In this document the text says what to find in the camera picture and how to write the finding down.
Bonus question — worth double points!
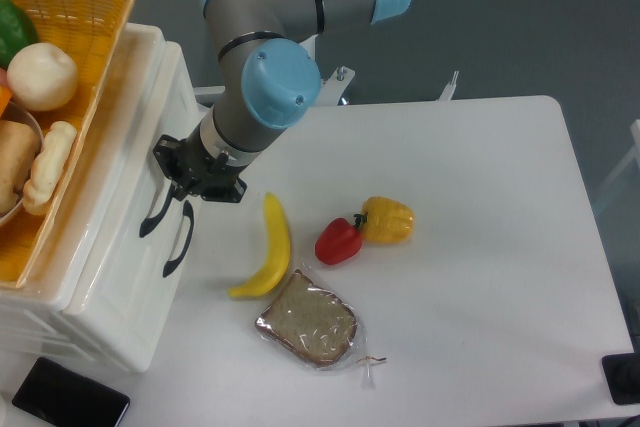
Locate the green bell pepper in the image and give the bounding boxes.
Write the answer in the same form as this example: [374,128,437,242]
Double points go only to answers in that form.
[0,0,40,69]

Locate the red bell pepper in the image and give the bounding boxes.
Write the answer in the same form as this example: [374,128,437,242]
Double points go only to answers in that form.
[315,218,363,266]

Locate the black smartphone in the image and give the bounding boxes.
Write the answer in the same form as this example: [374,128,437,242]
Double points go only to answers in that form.
[12,357,130,427]

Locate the yellow banana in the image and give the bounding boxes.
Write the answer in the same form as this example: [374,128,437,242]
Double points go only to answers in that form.
[227,192,291,299]

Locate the orange woven basket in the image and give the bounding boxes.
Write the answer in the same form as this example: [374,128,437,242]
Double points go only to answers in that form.
[0,0,137,290]

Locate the bread slice in plastic bag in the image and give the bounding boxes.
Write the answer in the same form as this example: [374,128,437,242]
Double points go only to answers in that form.
[254,263,388,390]

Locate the black object at table edge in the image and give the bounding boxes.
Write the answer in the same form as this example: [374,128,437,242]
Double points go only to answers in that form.
[601,353,639,405]

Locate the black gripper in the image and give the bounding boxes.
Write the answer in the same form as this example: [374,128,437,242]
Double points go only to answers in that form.
[153,124,248,203]

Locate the white drawer cabinet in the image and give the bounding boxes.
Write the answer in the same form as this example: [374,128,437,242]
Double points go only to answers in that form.
[1,24,201,372]

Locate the metal bowl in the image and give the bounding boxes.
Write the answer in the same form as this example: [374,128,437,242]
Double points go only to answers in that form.
[1,102,44,225]

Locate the white top drawer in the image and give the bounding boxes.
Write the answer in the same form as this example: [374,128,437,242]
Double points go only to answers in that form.
[65,42,199,321]

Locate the yellow bell pepper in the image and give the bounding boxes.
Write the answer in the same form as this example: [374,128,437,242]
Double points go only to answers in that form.
[354,196,414,245]

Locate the white round bun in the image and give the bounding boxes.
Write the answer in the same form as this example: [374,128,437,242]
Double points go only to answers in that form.
[7,43,79,112]

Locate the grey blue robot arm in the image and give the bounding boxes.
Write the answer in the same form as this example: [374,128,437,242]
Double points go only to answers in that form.
[154,0,412,203]

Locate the brown bread loaf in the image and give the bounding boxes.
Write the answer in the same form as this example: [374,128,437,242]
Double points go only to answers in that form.
[0,120,40,215]

